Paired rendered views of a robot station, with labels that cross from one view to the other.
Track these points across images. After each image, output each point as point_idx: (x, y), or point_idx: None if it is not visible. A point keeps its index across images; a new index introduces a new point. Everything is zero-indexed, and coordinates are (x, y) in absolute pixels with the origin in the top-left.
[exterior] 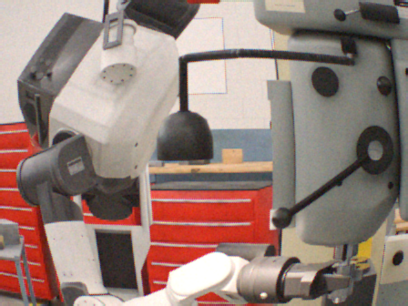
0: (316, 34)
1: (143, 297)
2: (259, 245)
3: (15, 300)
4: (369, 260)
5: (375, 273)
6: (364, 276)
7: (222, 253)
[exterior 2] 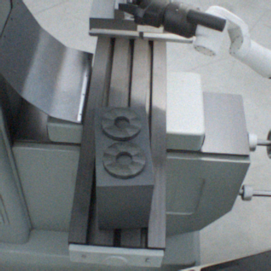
0: None
1: (264, 48)
2: (197, 9)
3: None
4: (99, 171)
5: (96, 107)
6: (108, 107)
7: (216, 6)
